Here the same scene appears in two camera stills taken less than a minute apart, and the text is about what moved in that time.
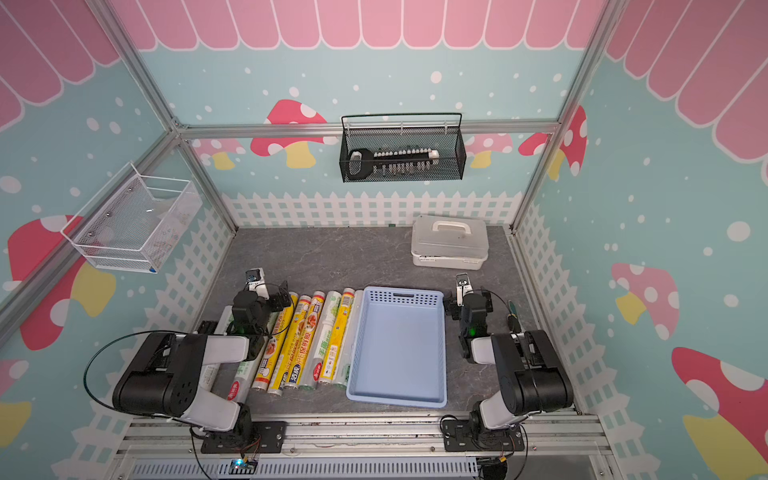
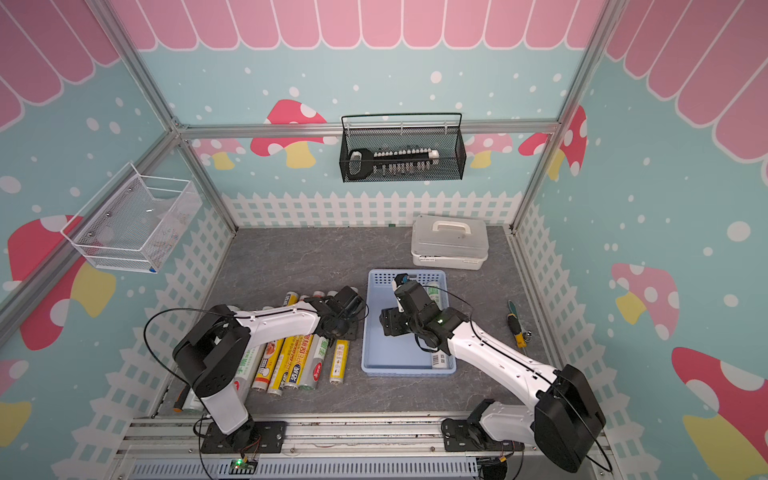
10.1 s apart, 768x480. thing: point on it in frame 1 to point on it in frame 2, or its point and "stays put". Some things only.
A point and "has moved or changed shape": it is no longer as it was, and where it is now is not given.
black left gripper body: x=274 y=304 to x=346 y=330
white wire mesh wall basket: x=135 y=223 stays put
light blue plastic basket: x=398 y=352 has moved or changed shape
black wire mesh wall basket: x=395 y=154 stays put
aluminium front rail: x=545 y=435 stays put
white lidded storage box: x=449 y=242 stays put
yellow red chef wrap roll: x=304 y=341 stays put
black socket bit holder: x=363 y=162 stays put
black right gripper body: x=457 y=314 to x=399 y=323
